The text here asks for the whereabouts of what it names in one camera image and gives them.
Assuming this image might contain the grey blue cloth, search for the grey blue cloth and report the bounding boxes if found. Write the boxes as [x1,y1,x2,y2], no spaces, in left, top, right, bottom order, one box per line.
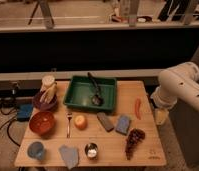
[59,145,79,170]

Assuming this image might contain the dark grape bunch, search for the dark grape bunch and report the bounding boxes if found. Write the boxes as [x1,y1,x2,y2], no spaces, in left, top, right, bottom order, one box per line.
[125,128,145,160]

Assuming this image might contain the small steel cup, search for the small steel cup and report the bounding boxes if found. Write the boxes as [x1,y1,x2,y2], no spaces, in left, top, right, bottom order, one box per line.
[85,143,98,159]

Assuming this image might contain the black ladle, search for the black ladle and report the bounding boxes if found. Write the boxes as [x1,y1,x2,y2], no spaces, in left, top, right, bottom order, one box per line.
[87,72,103,106]

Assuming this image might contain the green plastic tray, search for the green plastic tray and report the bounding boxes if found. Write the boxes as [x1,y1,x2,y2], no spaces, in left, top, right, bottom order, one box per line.
[63,75,117,113]

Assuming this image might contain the red chili pepper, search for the red chili pepper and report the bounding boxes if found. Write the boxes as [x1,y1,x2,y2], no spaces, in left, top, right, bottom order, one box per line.
[135,98,141,120]

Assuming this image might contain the blue sponge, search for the blue sponge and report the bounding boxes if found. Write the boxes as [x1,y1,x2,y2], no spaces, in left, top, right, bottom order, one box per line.
[115,115,131,135]

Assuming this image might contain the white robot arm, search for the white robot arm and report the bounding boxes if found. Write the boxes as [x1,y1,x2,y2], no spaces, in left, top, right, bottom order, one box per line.
[150,62,199,125]

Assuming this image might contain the blue box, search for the blue box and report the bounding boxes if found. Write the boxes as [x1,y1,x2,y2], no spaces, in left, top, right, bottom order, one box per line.
[17,104,33,121]

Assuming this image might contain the banana bunch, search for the banana bunch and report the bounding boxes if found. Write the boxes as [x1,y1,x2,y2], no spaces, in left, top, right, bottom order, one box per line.
[40,83,57,103]

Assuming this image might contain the light blue cup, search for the light blue cup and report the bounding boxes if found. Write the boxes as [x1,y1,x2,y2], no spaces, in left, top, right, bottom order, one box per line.
[27,141,45,160]

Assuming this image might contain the purple bowl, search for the purple bowl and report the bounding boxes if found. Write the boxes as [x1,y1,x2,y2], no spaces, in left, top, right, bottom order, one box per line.
[32,92,57,111]

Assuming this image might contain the black cables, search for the black cables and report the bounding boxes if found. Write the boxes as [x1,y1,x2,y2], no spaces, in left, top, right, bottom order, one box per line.
[0,96,22,147]

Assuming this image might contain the orange red bowl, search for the orange red bowl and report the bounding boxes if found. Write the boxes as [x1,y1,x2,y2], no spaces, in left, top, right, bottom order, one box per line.
[29,111,56,136]

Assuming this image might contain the silver fork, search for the silver fork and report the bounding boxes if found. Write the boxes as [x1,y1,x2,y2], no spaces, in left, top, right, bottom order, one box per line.
[67,112,72,138]

